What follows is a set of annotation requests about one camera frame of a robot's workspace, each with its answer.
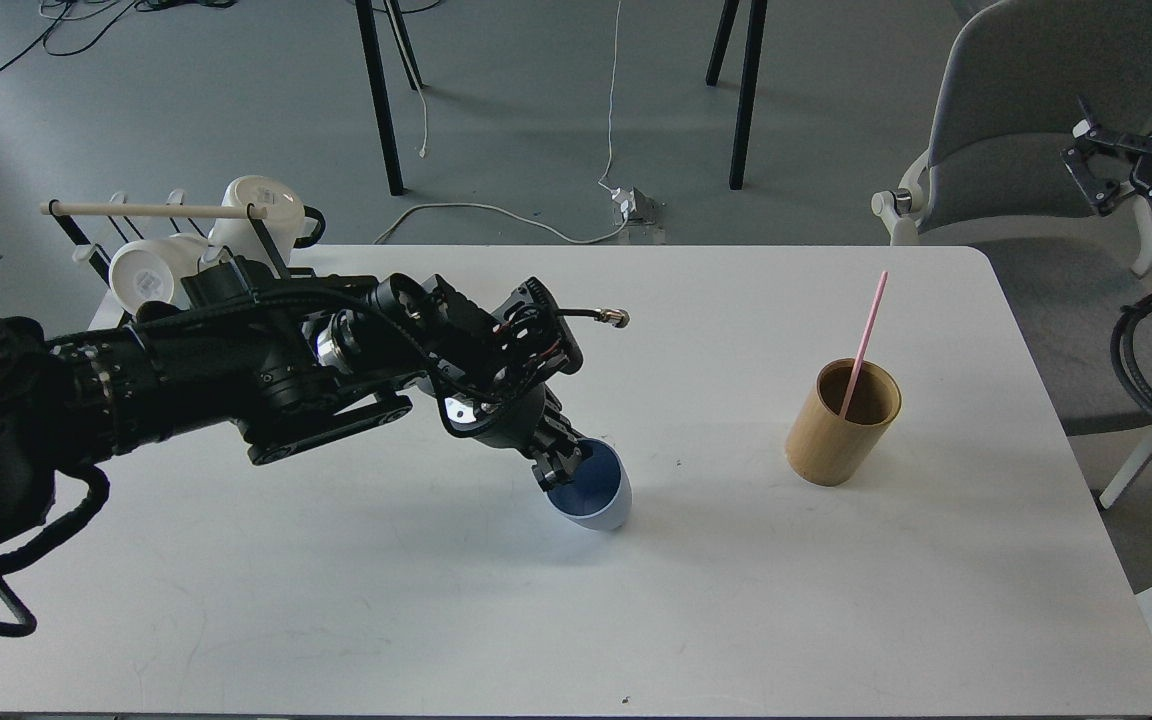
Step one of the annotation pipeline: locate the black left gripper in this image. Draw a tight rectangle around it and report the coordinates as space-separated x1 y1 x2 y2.
370 274 588 491

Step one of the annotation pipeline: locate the blue cup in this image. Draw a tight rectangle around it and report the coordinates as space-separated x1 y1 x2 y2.
547 438 634 532

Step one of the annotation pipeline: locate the pink chopstick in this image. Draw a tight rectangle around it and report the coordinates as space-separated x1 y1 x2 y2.
838 270 890 420

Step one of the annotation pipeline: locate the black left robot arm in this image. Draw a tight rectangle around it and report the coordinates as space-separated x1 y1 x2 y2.
0 259 617 637

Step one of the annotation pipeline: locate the grey office chair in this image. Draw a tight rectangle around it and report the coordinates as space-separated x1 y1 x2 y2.
871 0 1152 511

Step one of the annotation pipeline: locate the floor power socket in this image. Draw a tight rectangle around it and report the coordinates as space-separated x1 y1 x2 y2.
611 187 666 247

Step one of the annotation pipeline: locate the bamboo cylinder holder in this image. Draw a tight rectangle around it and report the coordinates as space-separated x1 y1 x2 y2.
783 357 902 487

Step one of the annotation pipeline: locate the black table leg right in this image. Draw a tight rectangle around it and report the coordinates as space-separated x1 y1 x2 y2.
704 1 770 191

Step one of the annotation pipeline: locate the black table leg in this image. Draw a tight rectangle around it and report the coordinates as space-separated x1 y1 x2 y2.
355 1 422 196
704 1 770 191

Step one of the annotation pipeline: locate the white mug upper right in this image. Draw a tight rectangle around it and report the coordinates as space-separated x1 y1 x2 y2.
207 176 326 268

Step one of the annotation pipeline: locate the white mug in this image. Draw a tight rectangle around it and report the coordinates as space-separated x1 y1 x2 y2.
207 176 326 268
108 233 206 314

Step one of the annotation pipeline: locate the white mug lower left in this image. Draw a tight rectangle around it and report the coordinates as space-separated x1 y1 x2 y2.
108 233 206 314

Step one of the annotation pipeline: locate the black table leg left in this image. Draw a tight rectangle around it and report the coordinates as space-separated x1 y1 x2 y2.
355 1 422 196

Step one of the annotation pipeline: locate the white cable on floor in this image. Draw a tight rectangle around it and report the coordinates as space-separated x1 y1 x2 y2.
373 0 629 247

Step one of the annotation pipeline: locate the black wire mug rack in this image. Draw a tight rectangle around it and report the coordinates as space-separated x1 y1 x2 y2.
40 176 325 313

